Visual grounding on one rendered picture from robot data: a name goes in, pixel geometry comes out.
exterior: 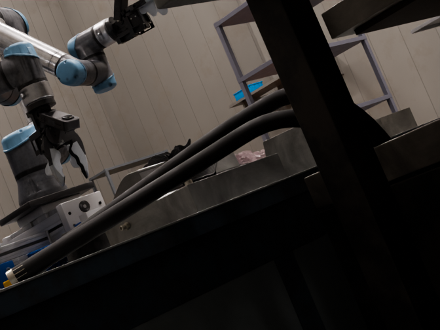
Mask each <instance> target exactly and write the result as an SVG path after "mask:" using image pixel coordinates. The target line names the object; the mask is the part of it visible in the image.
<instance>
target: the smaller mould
mask: <svg viewBox="0 0 440 330"><path fill-rule="evenodd" d="M376 121H377V122H378V124H379V125H380V126H381V127H382V128H383V129H384V130H385V131H386V133H387V134H388V135H389V136H390V137H392V136H394V135H396V134H399V133H401V132H404V131H406V130H410V129H411V128H414V127H417V126H418V125H417V123H416V121H415V119H414V117H413V114H412V112H411V109H410V107H408V108H406V109H403V110H400V111H397V112H395V113H392V114H389V115H386V116H384V117H380V118H379V119H376Z"/></svg>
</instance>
